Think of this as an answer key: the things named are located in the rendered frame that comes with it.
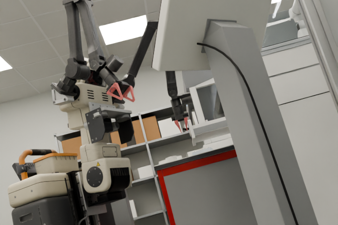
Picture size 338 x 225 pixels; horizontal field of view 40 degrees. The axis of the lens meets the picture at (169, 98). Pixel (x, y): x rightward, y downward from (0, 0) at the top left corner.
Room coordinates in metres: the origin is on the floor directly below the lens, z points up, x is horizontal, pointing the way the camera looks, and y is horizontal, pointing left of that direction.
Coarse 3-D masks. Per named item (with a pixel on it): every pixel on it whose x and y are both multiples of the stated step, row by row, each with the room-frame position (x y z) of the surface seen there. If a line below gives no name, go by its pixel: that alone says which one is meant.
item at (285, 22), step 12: (276, 0) 2.16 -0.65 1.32; (288, 0) 2.16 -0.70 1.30; (276, 12) 2.16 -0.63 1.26; (288, 12) 2.16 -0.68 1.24; (276, 24) 2.16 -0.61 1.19; (288, 24) 2.16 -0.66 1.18; (300, 24) 2.16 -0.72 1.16; (264, 36) 2.16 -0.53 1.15; (276, 36) 2.16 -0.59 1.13; (288, 36) 2.16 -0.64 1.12; (300, 36) 2.16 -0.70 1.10
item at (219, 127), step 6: (216, 120) 2.57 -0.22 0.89; (222, 120) 2.57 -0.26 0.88; (192, 126) 2.57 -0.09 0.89; (198, 126) 2.57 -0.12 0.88; (204, 126) 2.57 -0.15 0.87; (210, 126) 2.57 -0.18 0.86; (216, 126) 2.57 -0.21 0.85; (222, 126) 2.57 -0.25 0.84; (198, 132) 2.57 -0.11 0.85; (204, 132) 2.57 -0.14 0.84; (210, 132) 2.59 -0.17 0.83; (216, 132) 2.64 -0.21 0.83; (222, 132) 2.70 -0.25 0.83; (228, 132) 2.76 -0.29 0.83; (198, 138) 2.68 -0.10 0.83; (204, 138) 2.74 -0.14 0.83; (210, 138) 2.80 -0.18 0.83
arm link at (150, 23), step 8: (152, 24) 2.39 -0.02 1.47; (144, 32) 2.42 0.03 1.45; (152, 32) 2.42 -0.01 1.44; (144, 40) 2.44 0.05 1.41; (144, 48) 2.46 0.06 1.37; (136, 56) 2.48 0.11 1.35; (136, 64) 2.50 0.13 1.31; (128, 72) 2.51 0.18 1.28; (136, 72) 2.52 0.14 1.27; (128, 80) 2.52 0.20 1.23
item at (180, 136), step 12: (156, 108) 6.33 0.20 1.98; (168, 108) 6.40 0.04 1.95; (132, 120) 6.50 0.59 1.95; (72, 132) 6.26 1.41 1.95; (144, 132) 6.31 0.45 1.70; (144, 144) 6.31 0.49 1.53; (156, 144) 6.56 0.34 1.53; (144, 180) 6.36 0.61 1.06; (156, 180) 6.31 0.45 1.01; (144, 216) 6.30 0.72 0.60
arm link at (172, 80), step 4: (168, 72) 2.54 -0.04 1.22; (172, 72) 2.55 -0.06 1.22; (168, 76) 2.56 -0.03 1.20; (172, 76) 2.56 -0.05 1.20; (168, 80) 2.56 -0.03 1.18; (172, 80) 2.57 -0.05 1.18; (168, 84) 2.57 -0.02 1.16; (172, 84) 2.57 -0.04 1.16; (176, 84) 2.58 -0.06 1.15; (168, 88) 2.58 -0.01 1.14; (172, 88) 2.59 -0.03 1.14; (176, 88) 2.59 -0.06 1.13; (168, 92) 2.60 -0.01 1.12; (176, 92) 2.60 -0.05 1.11
